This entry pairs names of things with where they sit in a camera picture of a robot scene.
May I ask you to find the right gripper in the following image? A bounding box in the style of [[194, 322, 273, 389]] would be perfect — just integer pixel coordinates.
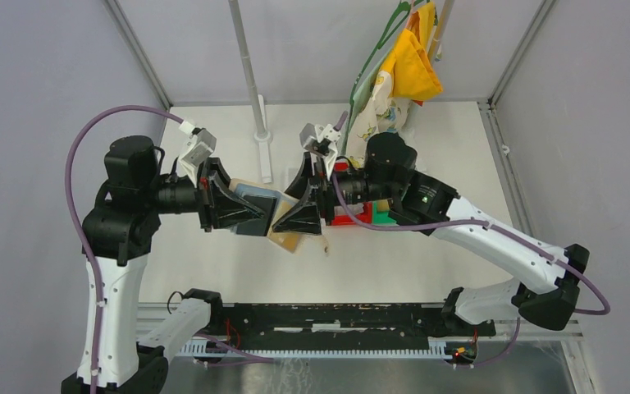
[[272, 152, 397, 236]]

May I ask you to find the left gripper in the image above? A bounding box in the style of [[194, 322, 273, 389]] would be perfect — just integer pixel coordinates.
[[145, 154, 267, 229]]

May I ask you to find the tan leather card holder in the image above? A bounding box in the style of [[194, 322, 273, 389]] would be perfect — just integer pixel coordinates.
[[229, 178, 331, 256]]

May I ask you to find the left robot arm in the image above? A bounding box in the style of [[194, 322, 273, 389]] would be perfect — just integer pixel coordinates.
[[61, 131, 266, 393]]

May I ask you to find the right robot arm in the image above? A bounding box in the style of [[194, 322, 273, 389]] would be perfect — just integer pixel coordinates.
[[272, 133, 590, 335]]

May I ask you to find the red plastic bin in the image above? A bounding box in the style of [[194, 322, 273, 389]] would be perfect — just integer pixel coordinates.
[[328, 160, 375, 227]]

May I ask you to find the white stand pole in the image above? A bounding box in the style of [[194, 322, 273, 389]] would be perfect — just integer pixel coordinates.
[[228, 0, 273, 184]]

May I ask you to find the green plastic bin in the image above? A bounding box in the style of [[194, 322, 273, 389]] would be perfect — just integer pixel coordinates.
[[371, 199, 397, 226]]

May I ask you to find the patterned white cloth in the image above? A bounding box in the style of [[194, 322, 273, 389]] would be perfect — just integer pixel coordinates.
[[344, 71, 411, 167]]

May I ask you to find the right stand pole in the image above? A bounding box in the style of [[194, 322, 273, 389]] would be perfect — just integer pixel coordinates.
[[399, 0, 456, 158]]

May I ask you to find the yellow cloth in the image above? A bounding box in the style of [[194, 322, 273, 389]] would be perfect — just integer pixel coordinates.
[[378, 1, 443, 103]]

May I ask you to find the green clothes hanger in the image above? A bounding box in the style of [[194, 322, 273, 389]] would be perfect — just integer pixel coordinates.
[[347, 0, 428, 127]]

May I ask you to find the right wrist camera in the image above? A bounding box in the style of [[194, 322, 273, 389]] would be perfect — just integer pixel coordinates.
[[299, 123, 342, 179]]

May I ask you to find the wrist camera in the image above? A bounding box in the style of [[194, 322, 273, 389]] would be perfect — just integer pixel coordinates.
[[178, 121, 217, 186], [299, 123, 342, 179]]

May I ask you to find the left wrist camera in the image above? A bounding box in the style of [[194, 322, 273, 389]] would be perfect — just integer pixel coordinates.
[[178, 121, 217, 186]]

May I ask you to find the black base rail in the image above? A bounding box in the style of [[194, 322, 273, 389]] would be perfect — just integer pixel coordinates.
[[204, 303, 496, 350]]

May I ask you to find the white cable duct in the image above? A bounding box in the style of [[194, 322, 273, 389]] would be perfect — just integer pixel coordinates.
[[176, 338, 452, 360]]

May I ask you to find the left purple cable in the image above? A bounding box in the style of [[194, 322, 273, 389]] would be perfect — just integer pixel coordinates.
[[65, 105, 191, 394]]

